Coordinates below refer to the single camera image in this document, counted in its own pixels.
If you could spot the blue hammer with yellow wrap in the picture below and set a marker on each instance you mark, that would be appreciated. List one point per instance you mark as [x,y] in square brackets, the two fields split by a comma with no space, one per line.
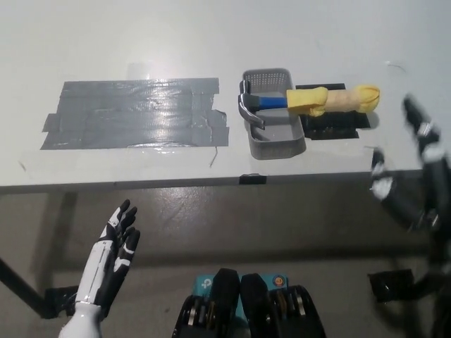
[271,102]

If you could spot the gray duct tape area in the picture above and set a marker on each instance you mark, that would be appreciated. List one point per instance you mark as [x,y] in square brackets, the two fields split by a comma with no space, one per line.
[123,116]

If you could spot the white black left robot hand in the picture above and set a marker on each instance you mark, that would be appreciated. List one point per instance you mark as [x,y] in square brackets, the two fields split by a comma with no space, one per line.
[89,278]

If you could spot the black teal robot body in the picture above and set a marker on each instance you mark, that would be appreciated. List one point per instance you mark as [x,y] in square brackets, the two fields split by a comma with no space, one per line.
[253,310]

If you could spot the gray perforated plastic container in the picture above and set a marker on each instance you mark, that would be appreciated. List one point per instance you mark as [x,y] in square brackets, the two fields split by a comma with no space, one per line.
[278,135]

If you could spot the small black tape strip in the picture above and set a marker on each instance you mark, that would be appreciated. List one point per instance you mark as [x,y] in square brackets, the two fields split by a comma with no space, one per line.
[252,179]

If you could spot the black tape patch on desk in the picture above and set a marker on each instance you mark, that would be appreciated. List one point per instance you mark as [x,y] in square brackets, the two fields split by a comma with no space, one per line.
[331,127]

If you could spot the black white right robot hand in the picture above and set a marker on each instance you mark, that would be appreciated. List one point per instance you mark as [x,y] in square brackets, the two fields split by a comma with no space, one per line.
[435,197]

